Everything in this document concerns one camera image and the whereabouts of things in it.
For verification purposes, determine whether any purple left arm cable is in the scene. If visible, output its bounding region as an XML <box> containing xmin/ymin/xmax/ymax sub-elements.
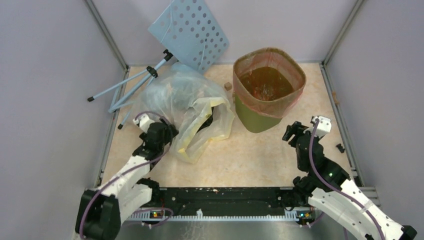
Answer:
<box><xmin>78</xmin><ymin>111</ymin><xmax>173</xmax><ymax>239</ymax></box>

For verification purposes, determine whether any plain wooden cube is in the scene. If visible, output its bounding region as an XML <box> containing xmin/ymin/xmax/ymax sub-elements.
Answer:
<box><xmin>224</xmin><ymin>82</ymin><xmax>233</xmax><ymax>91</ymax></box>

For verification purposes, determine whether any green mesh trash bin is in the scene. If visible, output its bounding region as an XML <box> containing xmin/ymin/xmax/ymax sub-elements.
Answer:
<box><xmin>232</xmin><ymin>47</ymin><xmax>307</xmax><ymax>134</ymax></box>

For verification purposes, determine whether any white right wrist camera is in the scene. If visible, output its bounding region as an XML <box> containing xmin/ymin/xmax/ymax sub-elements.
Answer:
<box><xmin>311</xmin><ymin>115</ymin><xmax>332</xmax><ymax>139</ymax></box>

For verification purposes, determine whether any small black clip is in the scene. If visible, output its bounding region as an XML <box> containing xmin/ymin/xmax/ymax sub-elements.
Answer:
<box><xmin>335</xmin><ymin>143</ymin><xmax>346</xmax><ymax>153</ymax></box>

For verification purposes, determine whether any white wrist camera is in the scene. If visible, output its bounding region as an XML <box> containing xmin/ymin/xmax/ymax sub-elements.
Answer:
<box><xmin>132</xmin><ymin>113</ymin><xmax>155</xmax><ymax>133</ymax></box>
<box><xmin>311</xmin><ymin>115</ymin><xmax>332</xmax><ymax>139</ymax></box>

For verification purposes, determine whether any wooden block by wall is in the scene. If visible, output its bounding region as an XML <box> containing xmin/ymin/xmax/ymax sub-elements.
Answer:
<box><xmin>331</xmin><ymin>91</ymin><xmax>340</xmax><ymax>106</ymax></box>

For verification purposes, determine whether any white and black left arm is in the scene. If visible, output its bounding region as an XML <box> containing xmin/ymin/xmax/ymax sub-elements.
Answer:
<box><xmin>75</xmin><ymin>119</ymin><xmax>179</xmax><ymax>240</ymax></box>

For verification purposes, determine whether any large translucent white plastic bag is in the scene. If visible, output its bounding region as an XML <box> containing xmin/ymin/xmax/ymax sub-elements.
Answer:
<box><xmin>130</xmin><ymin>62</ymin><xmax>235</xmax><ymax>164</ymax></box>

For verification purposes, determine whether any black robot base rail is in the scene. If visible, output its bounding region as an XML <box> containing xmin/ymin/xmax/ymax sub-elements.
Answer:
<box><xmin>138</xmin><ymin>178</ymin><xmax>317</xmax><ymax>217</ymax></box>

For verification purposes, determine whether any red translucent trash bag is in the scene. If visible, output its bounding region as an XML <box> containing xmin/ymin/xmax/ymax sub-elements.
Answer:
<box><xmin>232</xmin><ymin>47</ymin><xmax>307</xmax><ymax>119</ymax></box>

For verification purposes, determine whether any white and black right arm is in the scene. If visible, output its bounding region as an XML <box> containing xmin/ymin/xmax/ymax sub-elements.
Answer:
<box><xmin>282</xmin><ymin>116</ymin><xmax>418</xmax><ymax>240</ymax></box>

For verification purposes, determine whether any light blue perforated music stand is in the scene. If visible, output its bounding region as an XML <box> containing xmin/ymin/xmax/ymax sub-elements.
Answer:
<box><xmin>87</xmin><ymin>0</ymin><xmax>230</xmax><ymax>113</ymax></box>

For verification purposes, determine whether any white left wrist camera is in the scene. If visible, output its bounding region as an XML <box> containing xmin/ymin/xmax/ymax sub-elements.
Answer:
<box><xmin>132</xmin><ymin>113</ymin><xmax>155</xmax><ymax>133</ymax></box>

